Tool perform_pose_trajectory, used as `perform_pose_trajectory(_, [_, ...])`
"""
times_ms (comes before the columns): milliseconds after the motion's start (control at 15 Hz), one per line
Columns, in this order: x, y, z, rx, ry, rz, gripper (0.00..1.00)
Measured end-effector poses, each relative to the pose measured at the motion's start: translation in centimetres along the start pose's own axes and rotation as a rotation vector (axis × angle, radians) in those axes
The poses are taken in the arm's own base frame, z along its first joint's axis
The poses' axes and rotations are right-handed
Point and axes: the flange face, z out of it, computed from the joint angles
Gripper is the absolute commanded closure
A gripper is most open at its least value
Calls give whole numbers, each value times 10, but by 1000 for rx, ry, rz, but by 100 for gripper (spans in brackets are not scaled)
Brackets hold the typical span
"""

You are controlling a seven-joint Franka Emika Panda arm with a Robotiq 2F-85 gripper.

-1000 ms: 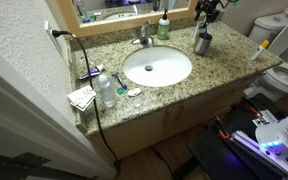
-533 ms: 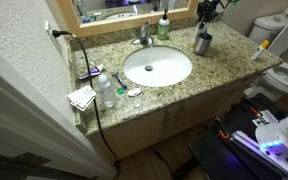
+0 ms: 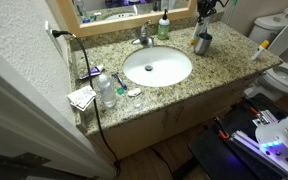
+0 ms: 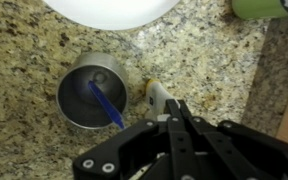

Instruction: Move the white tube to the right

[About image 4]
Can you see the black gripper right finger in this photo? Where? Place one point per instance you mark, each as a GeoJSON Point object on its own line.
{"type": "Point", "coordinates": [237, 153]}

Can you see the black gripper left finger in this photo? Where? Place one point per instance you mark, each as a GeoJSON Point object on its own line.
{"type": "Point", "coordinates": [140, 150]}

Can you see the blue toothbrush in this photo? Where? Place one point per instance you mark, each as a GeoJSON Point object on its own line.
{"type": "Point", "coordinates": [105, 103]}

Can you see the stainless steel cup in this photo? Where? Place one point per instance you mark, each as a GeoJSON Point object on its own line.
{"type": "Point", "coordinates": [115, 68]}

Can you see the white oval sink basin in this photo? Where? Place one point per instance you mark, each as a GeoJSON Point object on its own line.
{"type": "Point", "coordinates": [110, 13]}

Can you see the green soap pump bottle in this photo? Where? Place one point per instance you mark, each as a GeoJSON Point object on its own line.
{"type": "Point", "coordinates": [257, 8]}

